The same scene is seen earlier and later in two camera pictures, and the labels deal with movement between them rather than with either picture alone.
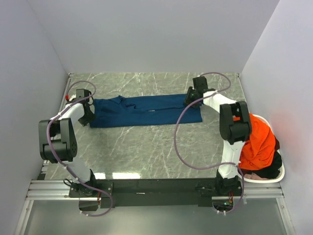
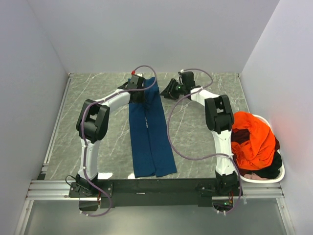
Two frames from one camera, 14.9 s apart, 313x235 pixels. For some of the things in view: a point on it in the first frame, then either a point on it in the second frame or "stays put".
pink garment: x=254 y=176 stays put
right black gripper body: x=190 y=97 → x=180 y=87
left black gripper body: x=86 y=119 → x=141 y=96
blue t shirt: x=118 y=111 → x=152 y=151
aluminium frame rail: x=40 y=189 stays put
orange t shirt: x=258 y=152 stays put
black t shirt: x=268 y=173 stays put
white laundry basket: x=282 y=166 stays put
